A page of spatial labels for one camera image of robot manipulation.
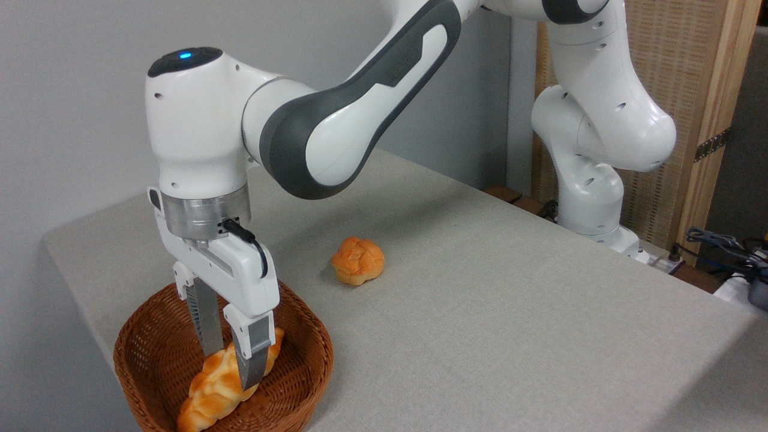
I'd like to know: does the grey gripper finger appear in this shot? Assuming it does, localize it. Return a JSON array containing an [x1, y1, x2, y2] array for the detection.
[[173, 262, 226, 358], [223, 303, 272, 391]]

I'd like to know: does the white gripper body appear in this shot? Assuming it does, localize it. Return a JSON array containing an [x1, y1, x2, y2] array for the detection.
[[149, 187, 281, 319]]

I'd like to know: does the long braided bread loaf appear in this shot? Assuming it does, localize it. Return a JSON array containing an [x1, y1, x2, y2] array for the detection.
[[178, 327, 285, 432]]

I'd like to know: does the round bread roll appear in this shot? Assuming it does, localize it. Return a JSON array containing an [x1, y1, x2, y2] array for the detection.
[[331, 236, 385, 286]]

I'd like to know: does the brown wicker basket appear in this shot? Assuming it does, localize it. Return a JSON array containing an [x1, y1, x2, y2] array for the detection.
[[113, 279, 334, 432]]

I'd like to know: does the metal screen hinge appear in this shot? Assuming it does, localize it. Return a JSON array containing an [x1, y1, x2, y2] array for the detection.
[[695, 128, 731, 163]]

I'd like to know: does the grey container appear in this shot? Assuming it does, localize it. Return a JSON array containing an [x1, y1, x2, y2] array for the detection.
[[748, 269, 768, 311]]

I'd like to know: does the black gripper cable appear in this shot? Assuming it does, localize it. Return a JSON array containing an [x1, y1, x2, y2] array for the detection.
[[223, 219, 269, 279]]

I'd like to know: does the black cable bundle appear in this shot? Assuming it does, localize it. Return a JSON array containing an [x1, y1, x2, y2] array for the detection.
[[686, 227, 768, 278]]

